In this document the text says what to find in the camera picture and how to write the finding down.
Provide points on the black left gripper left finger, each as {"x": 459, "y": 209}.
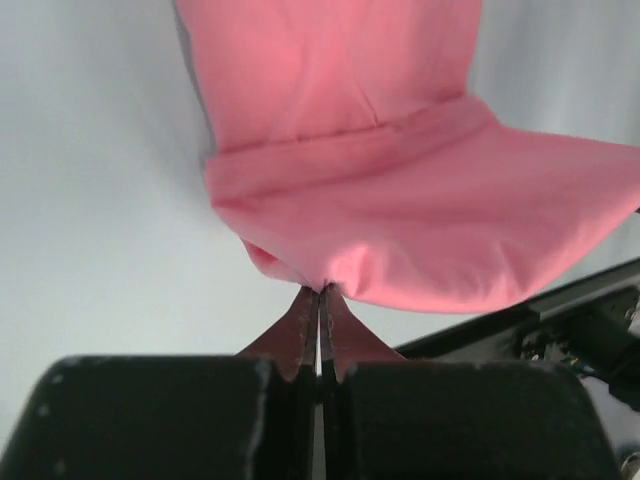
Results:
{"x": 244, "y": 416}

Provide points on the pink t shirt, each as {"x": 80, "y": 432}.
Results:
{"x": 349, "y": 152}

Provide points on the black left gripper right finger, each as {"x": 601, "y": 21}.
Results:
{"x": 388, "y": 417}

